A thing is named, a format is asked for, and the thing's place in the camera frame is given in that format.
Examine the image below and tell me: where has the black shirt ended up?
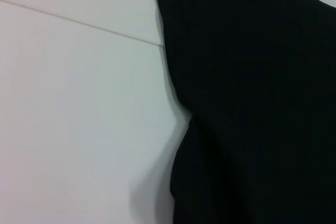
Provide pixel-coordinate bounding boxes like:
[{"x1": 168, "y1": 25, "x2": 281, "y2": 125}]
[{"x1": 152, "y1": 0, "x2": 336, "y2": 224}]

